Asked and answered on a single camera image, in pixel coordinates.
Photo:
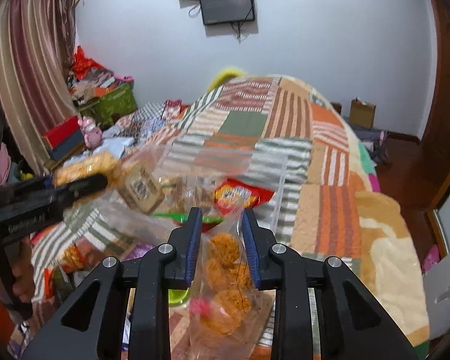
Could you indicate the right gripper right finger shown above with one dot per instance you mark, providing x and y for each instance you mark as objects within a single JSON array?
[{"x": 319, "y": 297}]

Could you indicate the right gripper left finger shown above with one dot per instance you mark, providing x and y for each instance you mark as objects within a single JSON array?
[{"x": 90, "y": 323}]

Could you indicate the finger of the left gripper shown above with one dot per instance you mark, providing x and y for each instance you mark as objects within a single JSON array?
[{"x": 81, "y": 188}]

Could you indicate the cracker pack clear wrap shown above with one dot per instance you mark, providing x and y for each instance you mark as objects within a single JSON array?
[{"x": 101, "y": 163}]

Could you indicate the clear plastic storage bin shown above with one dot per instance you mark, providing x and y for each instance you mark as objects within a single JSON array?
[{"x": 158, "y": 185}]

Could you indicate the brown snacks green-sealed bag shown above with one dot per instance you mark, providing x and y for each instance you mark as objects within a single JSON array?
[{"x": 183, "y": 193}]

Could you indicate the orange fried snacks clear bag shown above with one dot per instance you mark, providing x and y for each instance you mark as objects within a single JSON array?
[{"x": 227, "y": 313}]

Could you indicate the red cartoon snack bag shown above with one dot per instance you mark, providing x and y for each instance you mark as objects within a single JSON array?
[{"x": 233, "y": 195}]

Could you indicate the purple coconut roll pack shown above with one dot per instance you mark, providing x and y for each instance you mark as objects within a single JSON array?
[{"x": 138, "y": 251}]

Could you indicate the green jelly cup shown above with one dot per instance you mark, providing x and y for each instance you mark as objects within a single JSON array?
[{"x": 177, "y": 297}]

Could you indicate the operator left hand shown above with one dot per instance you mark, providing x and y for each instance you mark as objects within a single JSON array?
[{"x": 23, "y": 271}]

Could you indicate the pink garment on chair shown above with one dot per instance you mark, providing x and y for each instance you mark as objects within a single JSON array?
[{"x": 5, "y": 164}]

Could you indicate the red gift box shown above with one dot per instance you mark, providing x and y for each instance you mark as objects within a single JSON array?
[{"x": 56, "y": 135}]

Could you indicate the pink plush toy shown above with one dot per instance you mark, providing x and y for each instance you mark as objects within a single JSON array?
[{"x": 92, "y": 134}]

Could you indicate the white pillow cloth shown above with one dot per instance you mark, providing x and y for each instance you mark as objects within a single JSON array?
[{"x": 116, "y": 146}]

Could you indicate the green storage box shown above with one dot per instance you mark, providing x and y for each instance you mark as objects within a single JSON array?
[{"x": 110, "y": 107}]

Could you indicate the checkered patterned sheet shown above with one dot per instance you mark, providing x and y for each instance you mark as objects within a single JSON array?
[{"x": 144, "y": 122}]

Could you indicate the red plastic bag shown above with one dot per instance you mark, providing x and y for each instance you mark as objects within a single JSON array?
[{"x": 82, "y": 65}]

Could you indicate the striped pink curtain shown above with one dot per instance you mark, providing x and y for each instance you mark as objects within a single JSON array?
[{"x": 36, "y": 53}]

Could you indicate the patchwork striped blanket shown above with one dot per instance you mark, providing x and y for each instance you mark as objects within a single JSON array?
[{"x": 330, "y": 205}]

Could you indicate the wooden door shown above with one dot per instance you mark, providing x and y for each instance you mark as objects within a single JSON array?
[{"x": 435, "y": 144}]

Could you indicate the yellow pool noodle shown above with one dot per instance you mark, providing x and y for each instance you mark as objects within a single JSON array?
[{"x": 225, "y": 76}]

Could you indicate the small cardboard box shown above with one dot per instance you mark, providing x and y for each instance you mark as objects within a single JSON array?
[{"x": 362, "y": 113}]

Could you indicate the small wall monitor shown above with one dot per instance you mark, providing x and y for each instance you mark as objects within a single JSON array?
[{"x": 216, "y": 12}]

